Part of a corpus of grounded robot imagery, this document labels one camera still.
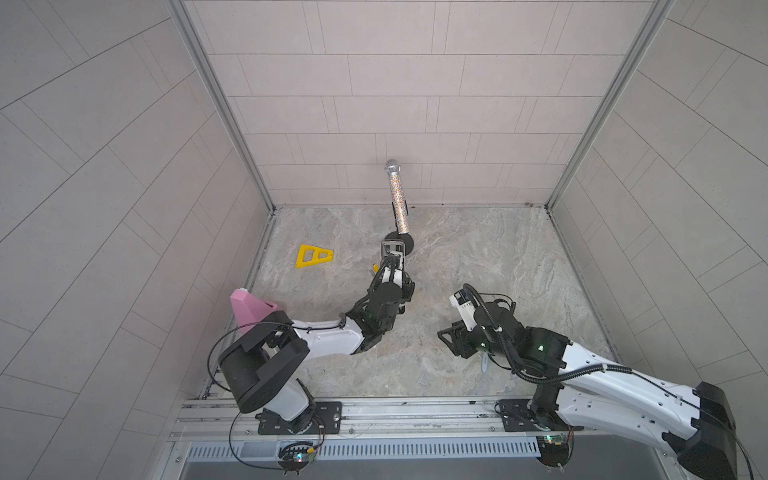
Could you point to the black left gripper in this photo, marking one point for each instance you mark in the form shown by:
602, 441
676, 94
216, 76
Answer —
404, 290

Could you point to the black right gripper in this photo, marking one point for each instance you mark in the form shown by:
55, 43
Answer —
457, 331

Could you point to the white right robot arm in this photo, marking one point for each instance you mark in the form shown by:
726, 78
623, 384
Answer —
576, 387

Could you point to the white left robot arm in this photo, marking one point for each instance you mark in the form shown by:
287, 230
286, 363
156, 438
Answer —
259, 367

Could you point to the yellow triangle plastic piece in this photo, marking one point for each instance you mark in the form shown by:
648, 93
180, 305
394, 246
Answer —
309, 255

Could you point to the pink plastic block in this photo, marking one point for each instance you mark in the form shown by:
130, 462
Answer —
249, 310

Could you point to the right circuit board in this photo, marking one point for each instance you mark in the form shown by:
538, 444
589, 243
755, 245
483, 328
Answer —
554, 450

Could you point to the circuit board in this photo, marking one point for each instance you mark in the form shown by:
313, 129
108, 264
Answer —
296, 456
554, 450

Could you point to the glitter silver microphone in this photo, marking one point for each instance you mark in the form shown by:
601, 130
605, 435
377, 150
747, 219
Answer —
399, 203

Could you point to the left circuit board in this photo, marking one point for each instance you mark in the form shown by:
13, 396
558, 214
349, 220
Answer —
296, 456

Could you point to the white vent grille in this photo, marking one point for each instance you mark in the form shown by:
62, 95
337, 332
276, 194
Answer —
374, 449

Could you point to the aluminium corner profile right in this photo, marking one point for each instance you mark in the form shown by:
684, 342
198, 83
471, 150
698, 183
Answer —
646, 34

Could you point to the aluminium corner profile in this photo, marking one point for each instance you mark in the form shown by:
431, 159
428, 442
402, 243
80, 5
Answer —
191, 39
646, 34

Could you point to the aluminium corner profile left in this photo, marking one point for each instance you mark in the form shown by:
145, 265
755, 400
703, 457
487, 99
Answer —
191, 39

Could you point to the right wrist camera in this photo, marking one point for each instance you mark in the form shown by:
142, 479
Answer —
466, 305

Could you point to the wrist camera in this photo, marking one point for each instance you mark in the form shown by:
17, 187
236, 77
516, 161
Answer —
390, 270
466, 305

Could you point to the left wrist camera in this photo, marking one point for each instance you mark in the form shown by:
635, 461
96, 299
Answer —
390, 270

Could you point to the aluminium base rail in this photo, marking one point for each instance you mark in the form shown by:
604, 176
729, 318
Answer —
219, 419

